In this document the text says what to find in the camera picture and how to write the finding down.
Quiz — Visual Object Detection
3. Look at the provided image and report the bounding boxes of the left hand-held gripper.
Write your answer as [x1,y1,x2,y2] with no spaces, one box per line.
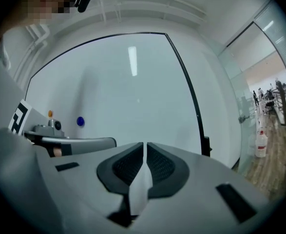
[8,98,73,157]

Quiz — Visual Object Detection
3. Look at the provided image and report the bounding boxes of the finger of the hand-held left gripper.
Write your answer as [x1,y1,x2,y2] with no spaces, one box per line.
[70,136,117,156]

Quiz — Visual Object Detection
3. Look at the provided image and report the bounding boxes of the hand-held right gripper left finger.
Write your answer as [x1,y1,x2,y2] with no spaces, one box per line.
[35,141,145,234]

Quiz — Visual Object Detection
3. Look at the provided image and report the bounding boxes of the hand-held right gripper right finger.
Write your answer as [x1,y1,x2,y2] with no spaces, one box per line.
[133,141,279,234]

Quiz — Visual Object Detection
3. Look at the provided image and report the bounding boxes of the person's white shirt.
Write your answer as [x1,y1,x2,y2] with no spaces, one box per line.
[0,38,28,131]

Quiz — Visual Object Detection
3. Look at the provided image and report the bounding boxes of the large white whiteboard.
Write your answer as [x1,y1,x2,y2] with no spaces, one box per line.
[24,32,207,156]

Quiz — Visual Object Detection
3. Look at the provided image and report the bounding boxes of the clear water jug red label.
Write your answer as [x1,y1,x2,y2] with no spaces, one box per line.
[255,130,267,158]

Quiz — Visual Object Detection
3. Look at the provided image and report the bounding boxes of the black whiteboard stand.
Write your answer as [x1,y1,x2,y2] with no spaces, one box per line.
[164,32,210,157]

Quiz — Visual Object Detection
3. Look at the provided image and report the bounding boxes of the frosted glass door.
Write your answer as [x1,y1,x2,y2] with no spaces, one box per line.
[218,20,286,175]

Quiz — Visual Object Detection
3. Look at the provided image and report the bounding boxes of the person's face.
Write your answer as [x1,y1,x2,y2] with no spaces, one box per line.
[0,0,77,45]

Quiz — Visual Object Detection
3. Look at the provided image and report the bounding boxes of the dark wooden railing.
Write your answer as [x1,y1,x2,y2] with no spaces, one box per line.
[274,80,286,126]

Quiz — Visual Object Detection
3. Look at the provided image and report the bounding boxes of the left gripper fisheye camera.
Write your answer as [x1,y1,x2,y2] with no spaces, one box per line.
[33,118,66,138]

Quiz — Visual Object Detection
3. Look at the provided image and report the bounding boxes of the whiteboard stand bracket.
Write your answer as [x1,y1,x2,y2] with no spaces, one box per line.
[202,136,210,157]

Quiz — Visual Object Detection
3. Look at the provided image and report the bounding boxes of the white wall pipes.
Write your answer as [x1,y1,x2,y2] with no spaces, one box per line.
[13,24,52,82]

